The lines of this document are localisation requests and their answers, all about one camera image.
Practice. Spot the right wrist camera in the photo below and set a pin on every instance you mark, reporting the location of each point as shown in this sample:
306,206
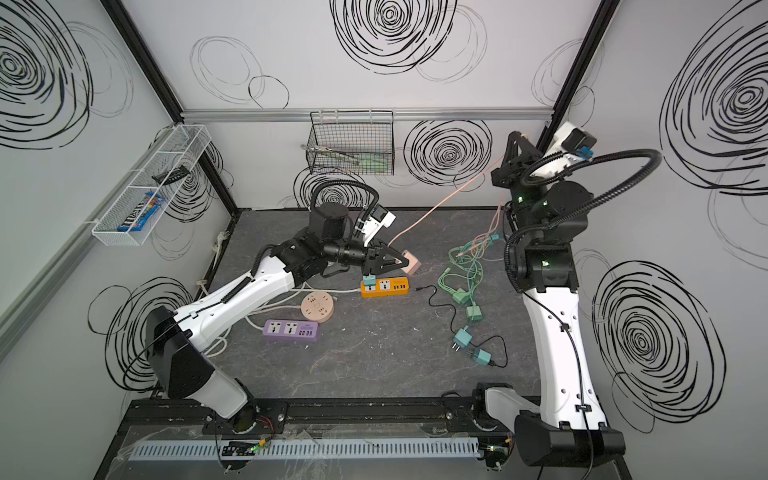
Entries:
571,144

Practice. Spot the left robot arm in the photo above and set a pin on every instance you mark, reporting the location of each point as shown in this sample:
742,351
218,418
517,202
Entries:
175,340

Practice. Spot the purple power strip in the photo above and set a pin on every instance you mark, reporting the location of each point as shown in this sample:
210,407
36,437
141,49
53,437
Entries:
290,330

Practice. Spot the orange power strip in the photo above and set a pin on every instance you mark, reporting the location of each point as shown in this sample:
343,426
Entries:
386,287

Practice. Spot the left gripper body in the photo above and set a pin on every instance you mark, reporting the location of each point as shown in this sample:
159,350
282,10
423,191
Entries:
371,260

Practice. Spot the teal charger with white cable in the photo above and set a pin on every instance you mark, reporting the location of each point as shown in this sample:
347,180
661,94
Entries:
369,281

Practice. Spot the round pink power strip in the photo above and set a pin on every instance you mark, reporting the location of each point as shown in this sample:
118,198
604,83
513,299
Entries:
318,306

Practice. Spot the aluminium wall rail left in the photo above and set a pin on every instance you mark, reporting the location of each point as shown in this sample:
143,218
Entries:
34,298

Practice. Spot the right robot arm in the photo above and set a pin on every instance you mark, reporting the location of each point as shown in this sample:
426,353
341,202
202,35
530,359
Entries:
566,426

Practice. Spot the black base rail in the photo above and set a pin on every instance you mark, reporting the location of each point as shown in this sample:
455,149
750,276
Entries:
450,412

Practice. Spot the pink charger plug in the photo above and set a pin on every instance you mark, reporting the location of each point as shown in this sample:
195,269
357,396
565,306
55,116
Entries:
413,264

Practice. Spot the aluminium wall rail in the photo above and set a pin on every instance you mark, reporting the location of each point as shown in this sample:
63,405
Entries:
292,115
34,298

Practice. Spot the metal tongs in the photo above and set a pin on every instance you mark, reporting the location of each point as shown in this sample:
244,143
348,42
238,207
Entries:
331,153

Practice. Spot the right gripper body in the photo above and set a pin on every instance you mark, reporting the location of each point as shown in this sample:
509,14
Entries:
513,171

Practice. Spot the black wire basket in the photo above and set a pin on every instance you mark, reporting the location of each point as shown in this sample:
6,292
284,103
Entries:
356,136

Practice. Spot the green plug adapter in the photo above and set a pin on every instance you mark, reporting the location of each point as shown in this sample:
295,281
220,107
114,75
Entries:
474,314

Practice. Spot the aluminium wall rail back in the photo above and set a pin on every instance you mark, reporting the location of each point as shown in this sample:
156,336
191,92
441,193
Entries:
292,115

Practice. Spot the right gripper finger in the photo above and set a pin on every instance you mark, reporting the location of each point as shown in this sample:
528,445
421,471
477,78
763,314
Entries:
516,143
530,153

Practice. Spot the white wire shelf basket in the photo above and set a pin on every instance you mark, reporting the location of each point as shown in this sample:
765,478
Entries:
185,146

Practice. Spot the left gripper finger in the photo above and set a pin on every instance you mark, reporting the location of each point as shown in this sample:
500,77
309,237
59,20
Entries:
387,267
388,255

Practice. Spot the blue candy pack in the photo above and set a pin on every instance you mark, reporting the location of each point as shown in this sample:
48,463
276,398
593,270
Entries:
142,212

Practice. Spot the white slotted cable duct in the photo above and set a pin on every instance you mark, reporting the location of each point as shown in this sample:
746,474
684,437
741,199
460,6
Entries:
306,449

